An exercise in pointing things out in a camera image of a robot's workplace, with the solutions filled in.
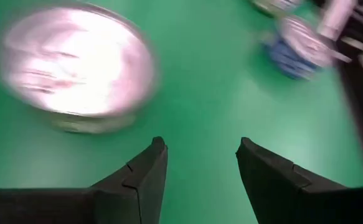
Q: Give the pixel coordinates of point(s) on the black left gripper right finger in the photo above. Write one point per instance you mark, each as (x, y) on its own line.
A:
(293, 199)

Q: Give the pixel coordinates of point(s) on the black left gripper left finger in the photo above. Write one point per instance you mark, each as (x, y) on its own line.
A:
(75, 205)

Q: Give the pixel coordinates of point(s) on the green albacore tuna can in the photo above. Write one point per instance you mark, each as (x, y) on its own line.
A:
(277, 6)

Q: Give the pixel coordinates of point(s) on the green table mat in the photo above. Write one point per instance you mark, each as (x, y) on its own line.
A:
(200, 109)

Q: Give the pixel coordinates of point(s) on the dark blue tuna can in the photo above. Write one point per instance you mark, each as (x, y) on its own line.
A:
(290, 62)

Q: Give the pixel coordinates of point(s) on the silver lidded tuna can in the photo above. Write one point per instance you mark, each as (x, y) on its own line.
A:
(75, 62)

